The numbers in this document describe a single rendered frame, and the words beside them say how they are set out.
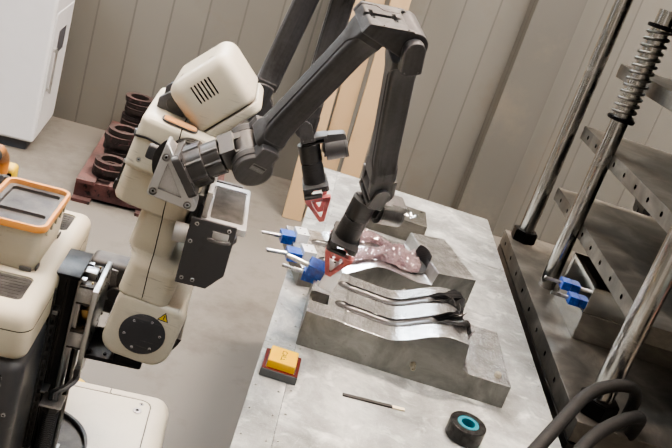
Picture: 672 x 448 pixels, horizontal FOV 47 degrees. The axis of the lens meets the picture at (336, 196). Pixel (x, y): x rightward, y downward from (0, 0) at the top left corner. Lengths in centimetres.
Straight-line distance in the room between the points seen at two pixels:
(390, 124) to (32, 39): 321
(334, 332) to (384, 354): 13
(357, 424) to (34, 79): 332
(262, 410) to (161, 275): 40
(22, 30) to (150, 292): 290
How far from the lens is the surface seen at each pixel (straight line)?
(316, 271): 177
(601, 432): 182
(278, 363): 166
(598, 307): 242
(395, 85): 146
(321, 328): 178
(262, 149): 146
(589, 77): 297
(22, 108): 462
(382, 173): 160
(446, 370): 183
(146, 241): 178
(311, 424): 158
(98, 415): 231
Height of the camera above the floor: 171
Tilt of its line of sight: 19 degrees down
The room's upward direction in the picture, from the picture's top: 18 degrees clockwise
